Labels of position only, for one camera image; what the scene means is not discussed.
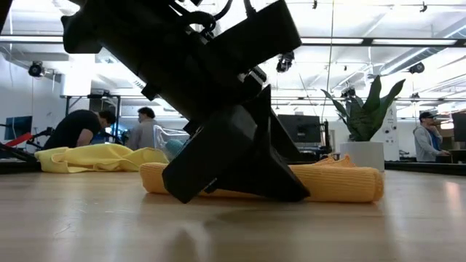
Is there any red bar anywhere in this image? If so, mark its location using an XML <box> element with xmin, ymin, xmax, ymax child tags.
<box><xmin>3</xmin><ymin>132</ymin><xmax>34</xmax><ymax>148</ymax></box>

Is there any black computer monitor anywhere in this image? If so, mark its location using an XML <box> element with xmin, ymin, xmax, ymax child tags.
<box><xmin>277</xmin><ymin>114</ymin><xmax>331</xmax><ymax>145</ymax></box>
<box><xmin>4</xmin><ymin>115</ymin><xmax>33</xmax><ymax>141</ymax></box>
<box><xmin>451</xmin><ymin>111</ymin><xmax>466</xmax><ymax>143</ymax></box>

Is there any white plant pot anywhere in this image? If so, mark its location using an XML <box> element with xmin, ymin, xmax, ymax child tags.
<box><xmin>339</xmin><ymin>140</ymin><xmax>386</xmax><ymax>172</ymax></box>

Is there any person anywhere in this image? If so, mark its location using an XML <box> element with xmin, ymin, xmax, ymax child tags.
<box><xmin>127</xmin><ymin>106</ymin><xmax>161</xmax><ymax>151</ymax></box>
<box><xmin>413</xmin><ymin>111</ymin><xmax>452</xmax><ymax>163</ymax></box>
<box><xmin>42</xmin><ymin>108</ymin><xmax>117</xmax><ymax>150</ymax></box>

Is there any clear plastic bin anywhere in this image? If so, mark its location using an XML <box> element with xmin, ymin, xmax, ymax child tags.
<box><xmin>152</xmin><ymin>124</ymin><xmax>192</xmax><ymax>161</ymax></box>

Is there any yellow microfiber towel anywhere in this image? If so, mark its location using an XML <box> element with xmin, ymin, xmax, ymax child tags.
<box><xmin>34</xmin><ymin>143</ymin><xmax>170</xmax><ymax>174</ymax></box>

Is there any green snake plant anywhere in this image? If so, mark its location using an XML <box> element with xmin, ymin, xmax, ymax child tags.
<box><xmin>320</xmin><ymin>75</ymin><xmax>406</xmax><ymax>143</ymax></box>

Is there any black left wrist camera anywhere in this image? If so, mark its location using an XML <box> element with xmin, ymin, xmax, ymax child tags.
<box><xmin>209</xmin><ymin>0</ymin><xmax>303</xmax><ymax>79</ymax></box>

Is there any black left camera cable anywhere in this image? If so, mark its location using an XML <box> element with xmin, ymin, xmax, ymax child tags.
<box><xmin>170</xmin><ymin>0</ymin><xmax>256</xmax><ymax>36</ymax></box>

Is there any white machine cabinet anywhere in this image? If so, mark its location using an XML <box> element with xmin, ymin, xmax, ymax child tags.
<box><xmin>378</xmin><ymin>101</ymin><xmax>400</xmax><ymax>162</ymax></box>

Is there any blue microfiber towel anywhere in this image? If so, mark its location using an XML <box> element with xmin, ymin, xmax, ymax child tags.
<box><xmin>164</xmin><ymin>139</ymin><xmax>185</xmax><ymax>157</ymax></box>

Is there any black ceiling spotlight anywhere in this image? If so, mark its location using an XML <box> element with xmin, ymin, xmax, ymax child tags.
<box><xmin>28</xmin><ymin>60</ymin><xmax>46</xmax><ymax>79</ymax></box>
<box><xmin>275</xmin><ymin>50</ymin><xmax>296</xmax><ymax>74</ymax></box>
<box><xmin>408</xmin><ymin>61</ymin><xmax>426</xmax><ymax>75</ymax></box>

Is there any orange microfiber towel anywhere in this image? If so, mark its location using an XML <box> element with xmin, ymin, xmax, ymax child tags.
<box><xmin>140</xmin><ymin>154</ymin><xmax>385</xmax><ymax>204</ymax></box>

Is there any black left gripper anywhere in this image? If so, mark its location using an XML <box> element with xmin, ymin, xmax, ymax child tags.
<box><xmin>140</xmin><ymin>21</ymin><xmax>312</xmax><ymax>205</ymax></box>

